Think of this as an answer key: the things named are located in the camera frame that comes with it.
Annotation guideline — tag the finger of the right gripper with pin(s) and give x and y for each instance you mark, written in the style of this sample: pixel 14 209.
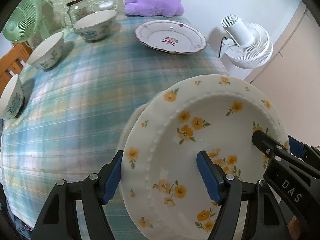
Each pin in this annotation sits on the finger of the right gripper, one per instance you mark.
pixel 296 147
pixel 268 146

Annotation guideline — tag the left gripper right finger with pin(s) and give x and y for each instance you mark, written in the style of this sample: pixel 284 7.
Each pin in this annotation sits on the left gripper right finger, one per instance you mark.
pixel 264 219

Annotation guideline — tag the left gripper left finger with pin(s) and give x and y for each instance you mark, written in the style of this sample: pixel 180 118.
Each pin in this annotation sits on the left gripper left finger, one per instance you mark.
pixel 58 217

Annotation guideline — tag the blue floral ceramic bowl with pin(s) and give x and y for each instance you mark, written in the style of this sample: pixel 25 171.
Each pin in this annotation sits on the blue floral ceramic bowl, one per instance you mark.
pixel 47 53
pixel 97 25
pixel 12 98

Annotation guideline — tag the red pattern scalloped plate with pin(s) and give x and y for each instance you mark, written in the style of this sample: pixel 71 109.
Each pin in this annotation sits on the red pattern scalloped plate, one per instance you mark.
pixel 170 37

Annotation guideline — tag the beige door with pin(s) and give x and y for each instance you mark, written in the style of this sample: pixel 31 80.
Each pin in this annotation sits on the beige door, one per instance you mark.
pixel 291 77

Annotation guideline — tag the white standing fan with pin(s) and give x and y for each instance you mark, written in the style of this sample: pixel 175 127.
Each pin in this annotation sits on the white standing fan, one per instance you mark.
pixel 248 45

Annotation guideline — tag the plaid tablecloth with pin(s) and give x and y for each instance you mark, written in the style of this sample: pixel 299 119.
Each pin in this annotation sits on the plaid tablecloth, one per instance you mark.
pixel 74 113

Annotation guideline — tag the purple plush toy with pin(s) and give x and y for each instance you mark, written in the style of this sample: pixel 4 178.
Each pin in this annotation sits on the purple plush toy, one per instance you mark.
pixel 150 8

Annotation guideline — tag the green desk fan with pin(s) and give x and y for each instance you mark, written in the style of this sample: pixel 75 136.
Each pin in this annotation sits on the green desk fan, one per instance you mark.
pixel 32 22

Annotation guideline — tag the glass jar black lid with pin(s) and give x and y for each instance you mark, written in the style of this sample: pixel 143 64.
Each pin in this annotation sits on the glass jar black lid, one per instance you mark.
pixel 76 10

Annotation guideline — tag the cotton swab container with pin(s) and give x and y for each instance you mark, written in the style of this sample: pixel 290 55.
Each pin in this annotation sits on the cotton swab container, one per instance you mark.
pixel 107 5

